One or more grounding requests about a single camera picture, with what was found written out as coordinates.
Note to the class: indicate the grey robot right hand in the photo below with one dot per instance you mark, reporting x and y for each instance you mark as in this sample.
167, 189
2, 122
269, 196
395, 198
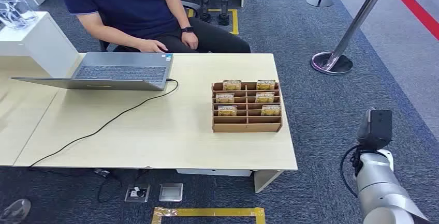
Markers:
365, 130

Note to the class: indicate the person's left hand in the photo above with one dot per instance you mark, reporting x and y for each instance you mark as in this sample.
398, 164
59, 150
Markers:
189, 40

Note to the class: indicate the person's right hand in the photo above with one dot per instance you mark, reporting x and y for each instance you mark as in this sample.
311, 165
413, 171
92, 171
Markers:
153, 46

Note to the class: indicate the yellow printed card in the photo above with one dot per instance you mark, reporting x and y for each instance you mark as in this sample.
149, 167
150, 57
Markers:
227, 111
264, 97
265, 85
225, 98
271, 110
232, 85

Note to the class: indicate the cardboard card holder box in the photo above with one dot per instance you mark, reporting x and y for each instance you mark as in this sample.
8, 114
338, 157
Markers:
247, 126

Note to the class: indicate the person's right forearm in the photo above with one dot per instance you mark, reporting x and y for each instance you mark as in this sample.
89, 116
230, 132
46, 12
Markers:
109, 32

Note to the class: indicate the person's left forearm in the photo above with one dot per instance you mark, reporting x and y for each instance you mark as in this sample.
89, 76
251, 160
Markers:
178, 13

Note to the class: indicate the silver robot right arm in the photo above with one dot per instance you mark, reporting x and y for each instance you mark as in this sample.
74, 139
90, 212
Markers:
380, 188

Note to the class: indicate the person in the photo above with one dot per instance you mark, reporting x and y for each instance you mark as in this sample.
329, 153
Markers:
130, 3

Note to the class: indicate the black wristwatch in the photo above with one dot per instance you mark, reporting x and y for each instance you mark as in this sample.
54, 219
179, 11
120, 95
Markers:
187, 29

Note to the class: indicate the grey laptop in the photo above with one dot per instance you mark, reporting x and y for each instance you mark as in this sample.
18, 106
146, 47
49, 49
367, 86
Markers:
123, 71

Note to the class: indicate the yellow floor tape outline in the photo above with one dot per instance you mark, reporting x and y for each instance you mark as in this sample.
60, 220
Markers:
235, 22

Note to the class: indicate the beige desk leg panel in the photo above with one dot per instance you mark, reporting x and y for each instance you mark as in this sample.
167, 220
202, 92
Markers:
264, 181

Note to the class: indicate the red barrier belt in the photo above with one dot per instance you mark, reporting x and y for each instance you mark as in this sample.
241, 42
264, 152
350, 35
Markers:
415, 8

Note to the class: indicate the white under-desk tray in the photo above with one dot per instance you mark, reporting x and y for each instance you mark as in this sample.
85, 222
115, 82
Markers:
212, 172

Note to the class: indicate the black power adapter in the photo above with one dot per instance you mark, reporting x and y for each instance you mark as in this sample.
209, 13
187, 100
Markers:
102, 172

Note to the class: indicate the clear glass sculpture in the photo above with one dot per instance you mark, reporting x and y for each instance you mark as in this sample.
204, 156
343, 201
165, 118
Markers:
15, 8

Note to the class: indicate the metal floor socket cover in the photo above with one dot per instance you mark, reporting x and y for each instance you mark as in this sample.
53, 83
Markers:
170, 192

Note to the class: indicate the floor socket with plug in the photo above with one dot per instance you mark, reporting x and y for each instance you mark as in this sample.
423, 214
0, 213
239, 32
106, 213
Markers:
137, 192

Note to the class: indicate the gold floor tape outline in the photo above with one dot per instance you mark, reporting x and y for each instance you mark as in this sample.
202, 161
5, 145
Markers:
205, 212

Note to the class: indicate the grey shoe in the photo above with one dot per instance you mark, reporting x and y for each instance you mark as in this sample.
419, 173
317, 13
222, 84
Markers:
15, 211

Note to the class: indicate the chrome stanchion post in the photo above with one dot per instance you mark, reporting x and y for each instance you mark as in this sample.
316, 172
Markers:
356, 20

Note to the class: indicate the white display pedestal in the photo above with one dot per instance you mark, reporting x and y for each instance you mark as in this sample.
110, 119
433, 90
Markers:
37, 44

